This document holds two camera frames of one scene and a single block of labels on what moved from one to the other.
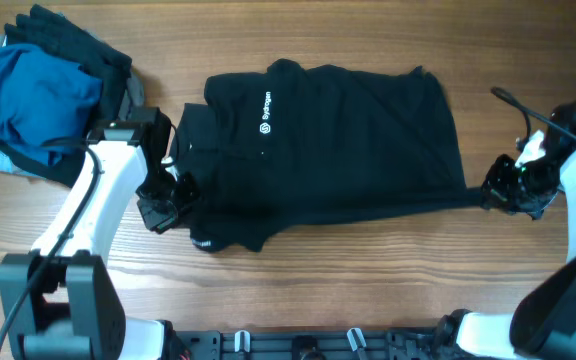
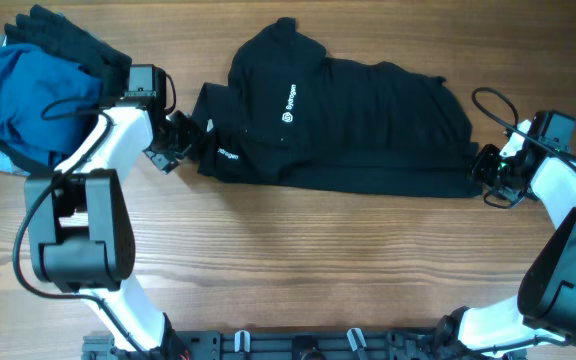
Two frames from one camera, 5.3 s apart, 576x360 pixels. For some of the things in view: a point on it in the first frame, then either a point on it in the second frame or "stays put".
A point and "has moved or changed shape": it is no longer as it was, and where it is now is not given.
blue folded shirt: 24,100 stays put
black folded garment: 40,28 stays put
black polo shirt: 292,142 has moved or changed shape
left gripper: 163,201 -> 178,138
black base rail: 382,344 stays put
